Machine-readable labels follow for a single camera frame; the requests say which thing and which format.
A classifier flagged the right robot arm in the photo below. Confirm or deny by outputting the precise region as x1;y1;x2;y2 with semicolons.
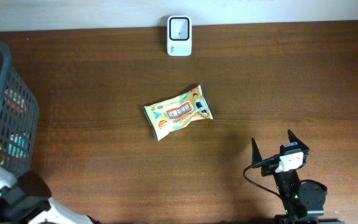
243;130;341;224

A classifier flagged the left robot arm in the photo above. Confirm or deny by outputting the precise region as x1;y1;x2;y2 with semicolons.
0;167;99;224

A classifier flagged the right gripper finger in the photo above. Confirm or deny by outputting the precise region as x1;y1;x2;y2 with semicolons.
251;138;262;165
288;129;309;151

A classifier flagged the grey plastic mesh basket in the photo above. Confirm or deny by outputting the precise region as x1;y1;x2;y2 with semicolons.
0;42;39;177

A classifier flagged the orange tissue pack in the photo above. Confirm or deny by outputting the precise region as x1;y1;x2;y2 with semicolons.
4;88;27;113

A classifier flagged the white barcode scanner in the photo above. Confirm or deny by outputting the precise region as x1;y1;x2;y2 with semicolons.
167;16;193;57

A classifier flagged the teal tissue pack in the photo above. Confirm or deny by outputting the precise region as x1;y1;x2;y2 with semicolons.
8;133;30;159

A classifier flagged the black right camera cable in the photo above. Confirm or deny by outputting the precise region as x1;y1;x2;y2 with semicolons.
242;157;283;200

